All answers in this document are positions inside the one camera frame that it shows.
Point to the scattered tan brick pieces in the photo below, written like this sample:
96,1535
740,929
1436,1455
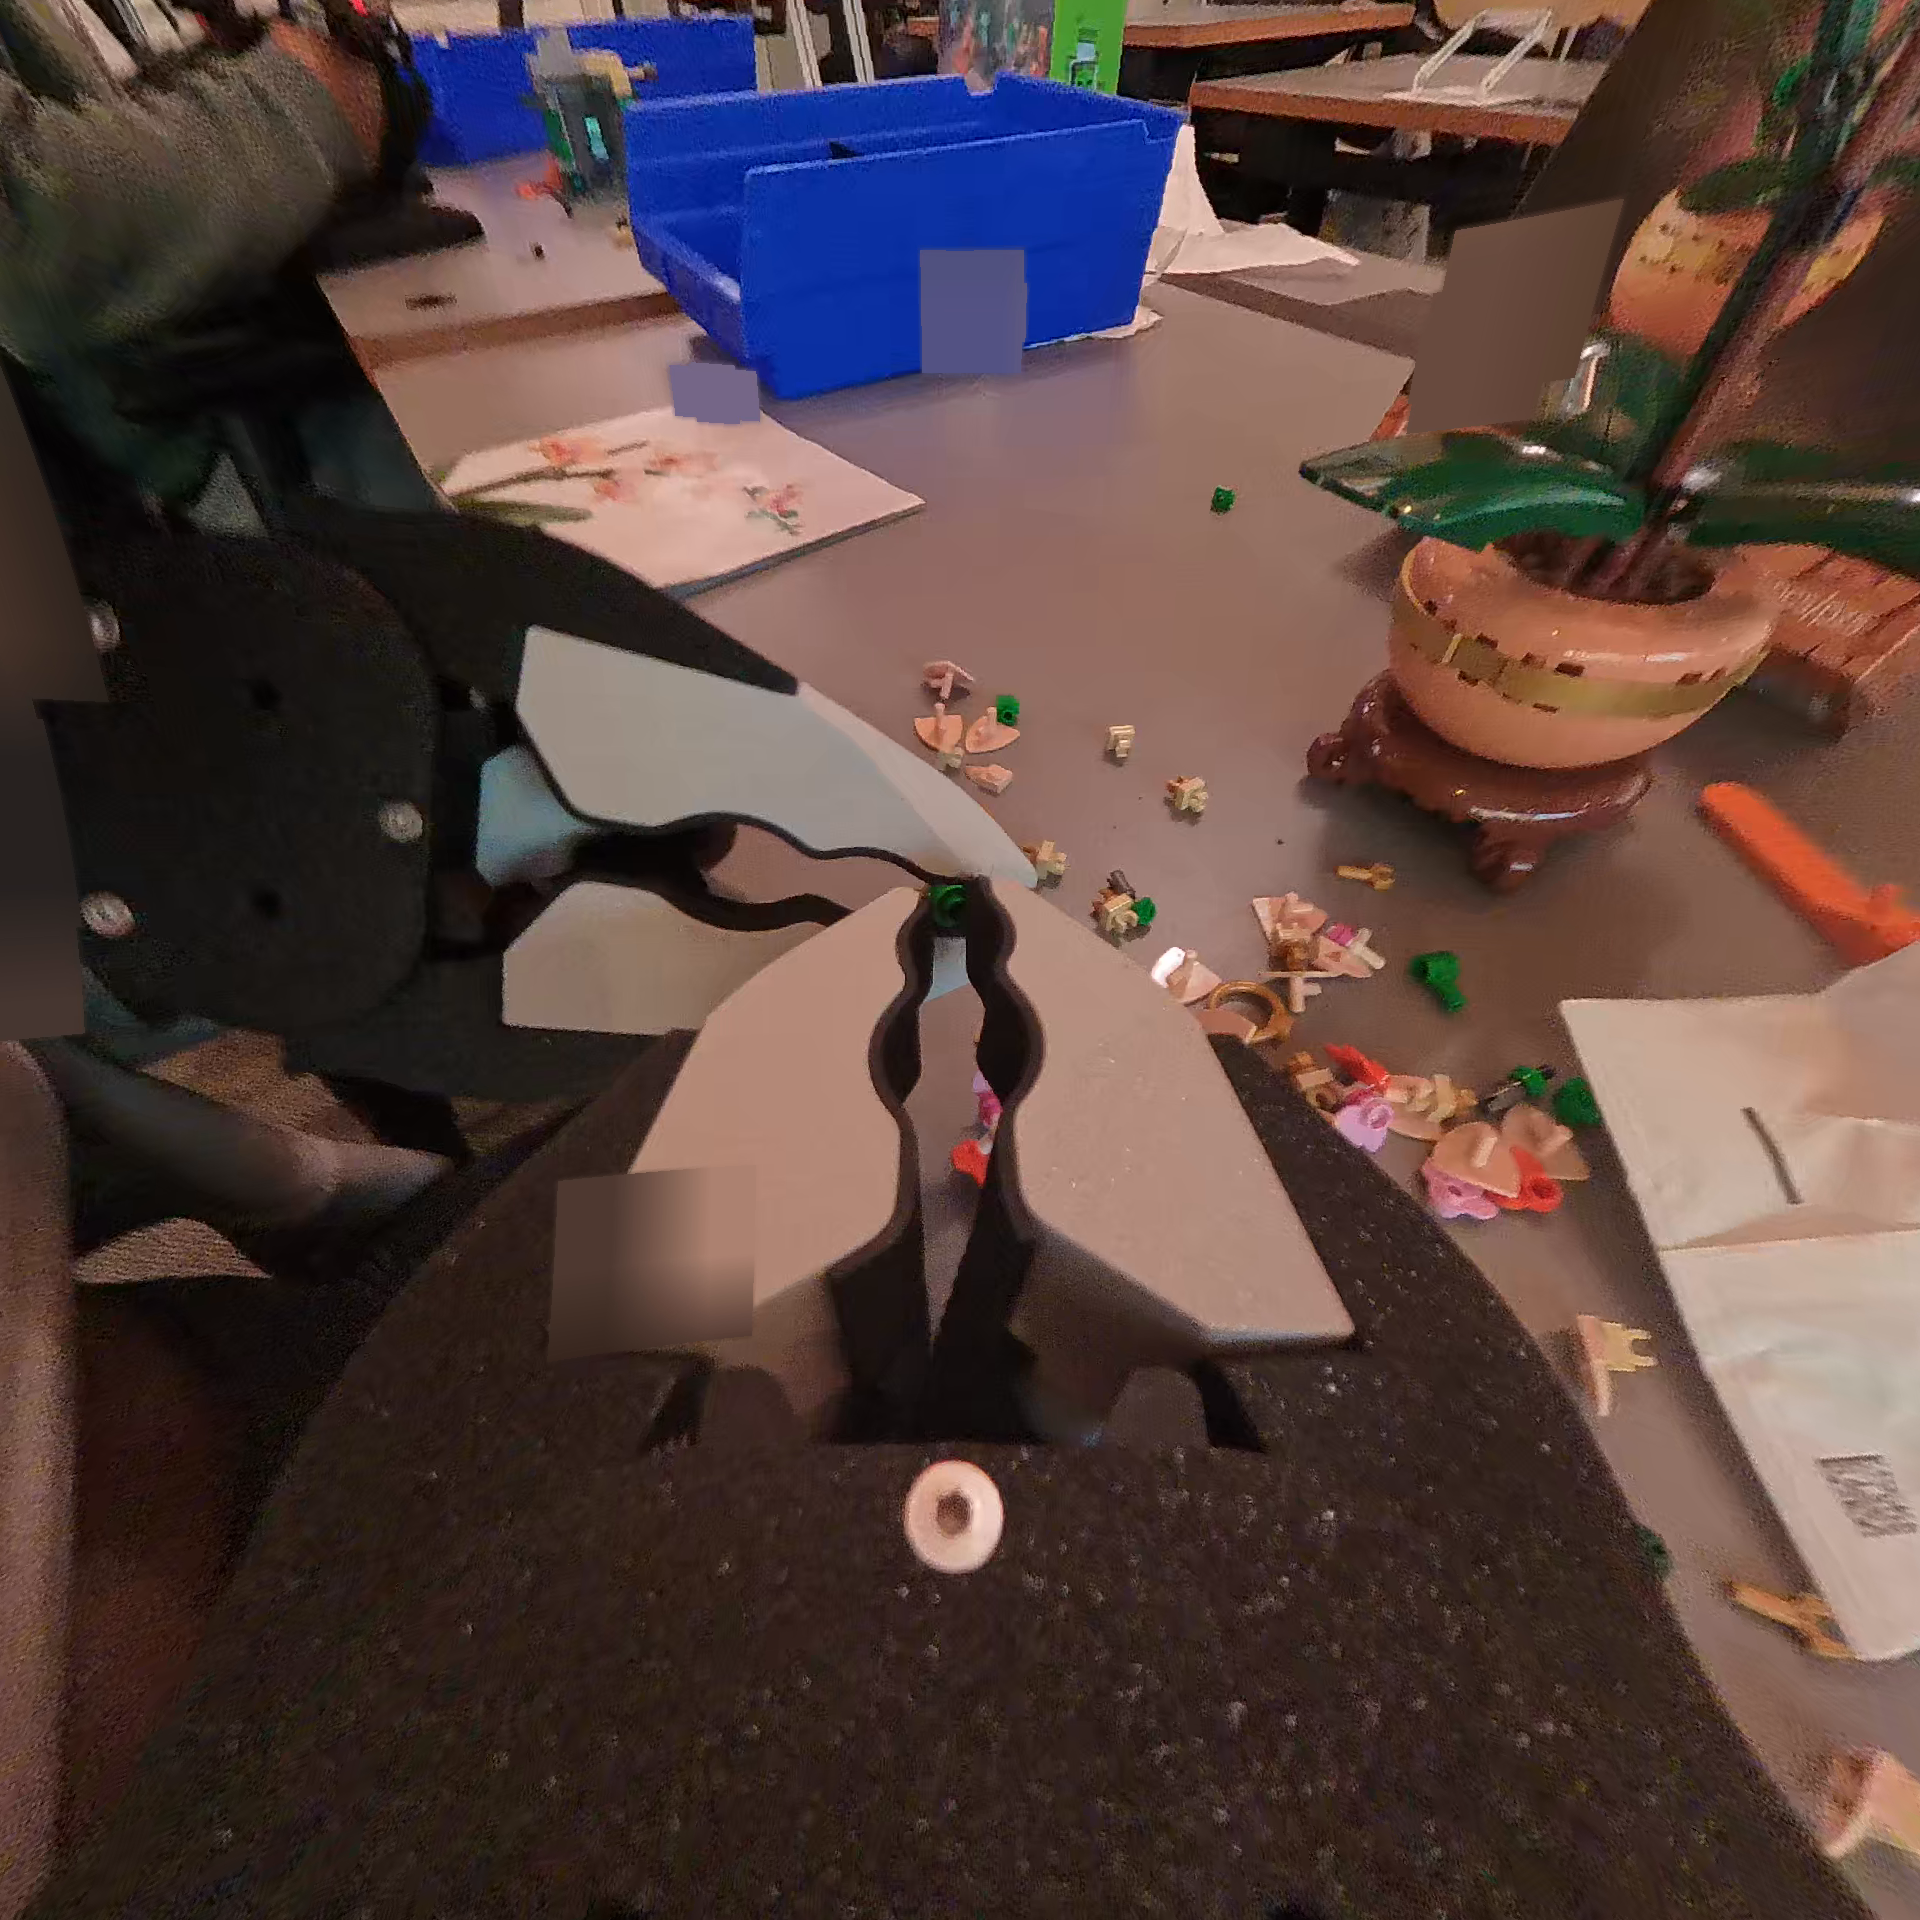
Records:
1484,1155

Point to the wooden top table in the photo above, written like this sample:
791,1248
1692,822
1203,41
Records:
1350,99

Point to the white instruction booklet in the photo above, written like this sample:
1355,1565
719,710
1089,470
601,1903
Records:
674,510

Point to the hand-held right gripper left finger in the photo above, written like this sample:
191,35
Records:
779,1050

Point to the green box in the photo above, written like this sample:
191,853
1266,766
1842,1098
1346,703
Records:
1089,41

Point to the grey desk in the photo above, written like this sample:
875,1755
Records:
1079,570

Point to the brick orchid in pot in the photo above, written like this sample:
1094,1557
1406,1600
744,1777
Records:
1560,661

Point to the blue plastic bin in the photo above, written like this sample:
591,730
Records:
480,89
809,224

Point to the grey brick tower model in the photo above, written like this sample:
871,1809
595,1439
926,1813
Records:
579,120

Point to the white paper bag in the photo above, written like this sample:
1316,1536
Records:
1694,1109
1799,1349

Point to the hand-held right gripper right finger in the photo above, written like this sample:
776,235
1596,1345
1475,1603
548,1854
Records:
1140,1171

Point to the clear acrylic stand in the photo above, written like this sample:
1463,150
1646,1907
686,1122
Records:
1499,53

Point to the person's left forearm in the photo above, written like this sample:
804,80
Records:
148,181

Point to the orange brick separator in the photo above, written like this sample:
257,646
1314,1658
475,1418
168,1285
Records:
1799,870

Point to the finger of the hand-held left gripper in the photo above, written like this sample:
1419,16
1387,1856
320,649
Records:
721,735
628,975

